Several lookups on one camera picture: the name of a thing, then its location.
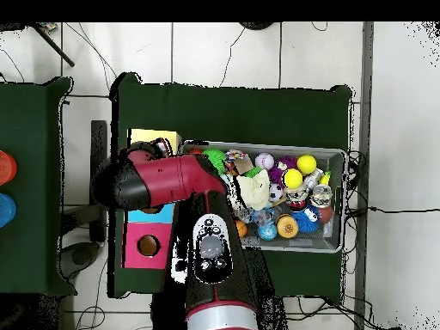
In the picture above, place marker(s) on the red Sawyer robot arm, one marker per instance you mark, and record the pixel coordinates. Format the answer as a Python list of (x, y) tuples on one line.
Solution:
[(165, 175)]

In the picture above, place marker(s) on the wooden box with three holes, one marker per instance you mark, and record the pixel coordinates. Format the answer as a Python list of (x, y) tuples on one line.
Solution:
[(137, 254)]

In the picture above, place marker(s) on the green spiky rubber ball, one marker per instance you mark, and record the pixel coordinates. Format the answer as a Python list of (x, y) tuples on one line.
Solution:
[(216, 156)]

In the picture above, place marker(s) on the cream waffle cloth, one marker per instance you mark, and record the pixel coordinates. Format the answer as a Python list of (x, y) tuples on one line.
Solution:
[(256, 190)]

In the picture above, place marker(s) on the white baseball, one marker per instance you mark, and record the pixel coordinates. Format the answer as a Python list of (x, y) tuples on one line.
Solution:
[(264, 161)]

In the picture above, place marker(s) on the purple spiky monster toy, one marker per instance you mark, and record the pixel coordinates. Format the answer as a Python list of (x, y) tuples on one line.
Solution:
[(275, 172)]

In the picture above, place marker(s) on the yellow tennis ball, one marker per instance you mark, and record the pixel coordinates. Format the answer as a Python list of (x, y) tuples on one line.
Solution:
[(292, 178)]

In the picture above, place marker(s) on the plain yellow ball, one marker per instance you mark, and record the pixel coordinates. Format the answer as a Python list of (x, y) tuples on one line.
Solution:
[(306, 165)]

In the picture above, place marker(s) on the crushed silver drink can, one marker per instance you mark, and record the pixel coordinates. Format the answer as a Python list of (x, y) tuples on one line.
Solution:
[(321, 196)]

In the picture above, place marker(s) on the black round base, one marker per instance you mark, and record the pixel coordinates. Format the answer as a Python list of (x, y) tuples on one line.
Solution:
[(256, 25)]

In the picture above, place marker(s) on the green cloth on side table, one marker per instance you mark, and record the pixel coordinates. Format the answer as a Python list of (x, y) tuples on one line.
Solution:
[(31, 137)]

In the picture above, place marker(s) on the orange cup stack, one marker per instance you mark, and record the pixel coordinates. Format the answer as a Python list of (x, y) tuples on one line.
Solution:
[(7, 168)]

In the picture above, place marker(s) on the black rod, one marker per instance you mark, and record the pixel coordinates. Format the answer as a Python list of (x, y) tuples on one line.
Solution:
[(55, 46)]

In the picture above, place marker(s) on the blue cup stack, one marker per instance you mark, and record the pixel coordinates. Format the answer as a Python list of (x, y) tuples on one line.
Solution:
[(7, 210)]

